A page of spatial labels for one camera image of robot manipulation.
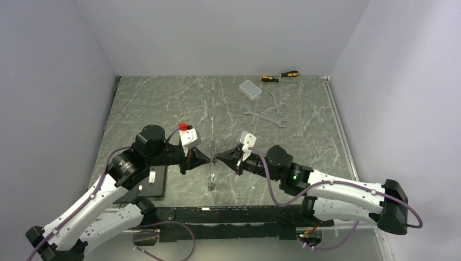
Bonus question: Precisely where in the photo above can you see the yellow black screwdriver lower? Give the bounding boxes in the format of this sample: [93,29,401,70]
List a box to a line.
[260,76,297,84]

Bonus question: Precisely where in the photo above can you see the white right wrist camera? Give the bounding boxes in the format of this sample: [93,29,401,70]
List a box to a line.
[239,130,257,153]

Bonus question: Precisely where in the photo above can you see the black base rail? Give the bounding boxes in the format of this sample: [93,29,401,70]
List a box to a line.
[136,204,334,243]

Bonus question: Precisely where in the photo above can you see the black flat box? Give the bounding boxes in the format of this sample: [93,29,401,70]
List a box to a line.
[115,166,167,204]

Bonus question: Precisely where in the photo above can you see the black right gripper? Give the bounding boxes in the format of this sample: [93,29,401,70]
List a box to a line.
[216,146,280,182]

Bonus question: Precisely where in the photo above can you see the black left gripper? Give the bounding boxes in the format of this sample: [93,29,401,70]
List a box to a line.
[147,144,210,175]

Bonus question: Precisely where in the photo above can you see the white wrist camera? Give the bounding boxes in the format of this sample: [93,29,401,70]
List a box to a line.
[239,130,257,153]
[178,123,202,149]

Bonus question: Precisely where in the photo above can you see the small silver wrench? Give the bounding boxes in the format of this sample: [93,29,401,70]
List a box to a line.
[269,91,283,117]

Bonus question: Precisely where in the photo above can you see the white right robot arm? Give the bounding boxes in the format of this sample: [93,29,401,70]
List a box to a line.
[216,145,410,235]

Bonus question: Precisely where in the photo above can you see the clear plastic box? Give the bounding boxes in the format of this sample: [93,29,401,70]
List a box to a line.
[239,80,262,100]

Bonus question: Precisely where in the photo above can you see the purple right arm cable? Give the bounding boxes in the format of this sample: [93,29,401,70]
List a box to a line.
[248,147,423,252]

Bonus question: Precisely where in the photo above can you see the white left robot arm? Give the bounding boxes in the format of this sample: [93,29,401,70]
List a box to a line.
[26,123,210,260]

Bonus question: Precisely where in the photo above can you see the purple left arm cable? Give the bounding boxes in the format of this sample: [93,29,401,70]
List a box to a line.
[26,124,188,261]

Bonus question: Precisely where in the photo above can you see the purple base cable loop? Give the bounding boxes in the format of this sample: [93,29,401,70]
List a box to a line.
[132,220,196,261]

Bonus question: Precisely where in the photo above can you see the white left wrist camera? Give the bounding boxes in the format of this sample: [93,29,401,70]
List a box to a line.
[178,123,202,149]

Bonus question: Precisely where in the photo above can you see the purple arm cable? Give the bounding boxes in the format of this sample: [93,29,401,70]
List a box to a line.
[26,124,188,261]
[248,147,423,252]

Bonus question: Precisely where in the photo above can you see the large silver wrench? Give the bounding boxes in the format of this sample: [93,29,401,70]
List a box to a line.
[242,107,287,128]

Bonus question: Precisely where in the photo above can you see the yellow black screwdriver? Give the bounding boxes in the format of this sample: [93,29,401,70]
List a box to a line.
[275,71,299,78]
[260,76,297,84]

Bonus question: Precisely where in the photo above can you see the yellow black screwdriver upper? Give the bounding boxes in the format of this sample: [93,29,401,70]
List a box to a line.
[275,71,299,78]

